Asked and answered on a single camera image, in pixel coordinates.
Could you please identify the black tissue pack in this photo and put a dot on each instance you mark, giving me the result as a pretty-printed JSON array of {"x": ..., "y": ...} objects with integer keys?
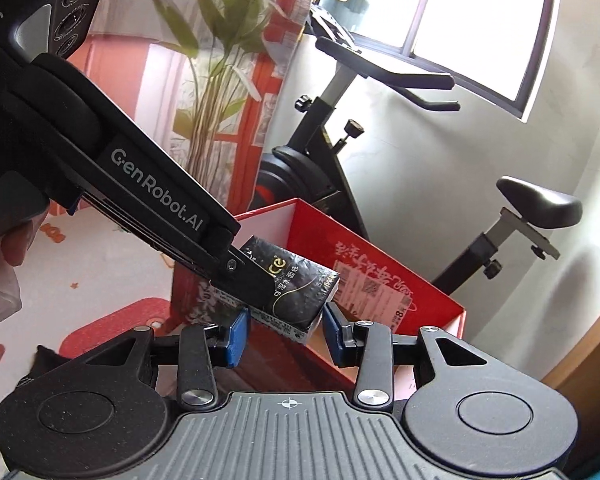
[{"x": 302, "y": 288}]

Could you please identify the left human hand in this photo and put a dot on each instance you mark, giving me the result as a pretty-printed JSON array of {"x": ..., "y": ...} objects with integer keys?
[{"x": 14, "y": 245}]

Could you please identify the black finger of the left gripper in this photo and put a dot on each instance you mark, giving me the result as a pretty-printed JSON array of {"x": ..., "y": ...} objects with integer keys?
[{"x": 239, "y": 277}]

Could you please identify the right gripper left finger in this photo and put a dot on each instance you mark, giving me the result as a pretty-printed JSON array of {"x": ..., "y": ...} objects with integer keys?
[{"x": 201, "y": 349}]

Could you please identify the red patterned curtain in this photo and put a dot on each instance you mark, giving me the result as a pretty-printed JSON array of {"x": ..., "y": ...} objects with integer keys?
[{"x": 124, "y": 55}]

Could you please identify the window with dark frame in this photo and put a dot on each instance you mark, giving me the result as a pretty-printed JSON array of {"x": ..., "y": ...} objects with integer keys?
[{"x": 496, "y": 49}]

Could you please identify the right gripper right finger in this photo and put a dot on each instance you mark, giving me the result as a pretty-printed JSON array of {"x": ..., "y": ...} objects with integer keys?
[{"x": 368, "y": 347}]

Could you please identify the brown wooden door frame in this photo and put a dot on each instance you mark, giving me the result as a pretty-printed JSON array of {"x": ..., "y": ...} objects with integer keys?
[{"x": 577, "y": 377}]

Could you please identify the red strawberry cardboard box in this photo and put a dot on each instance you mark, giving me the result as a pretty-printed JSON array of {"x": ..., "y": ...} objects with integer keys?
[{"x": 312, "y": 259}]

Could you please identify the green potted plant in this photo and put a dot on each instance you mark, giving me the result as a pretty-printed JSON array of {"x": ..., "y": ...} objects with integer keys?
[{"x": 233, "y": 53}]

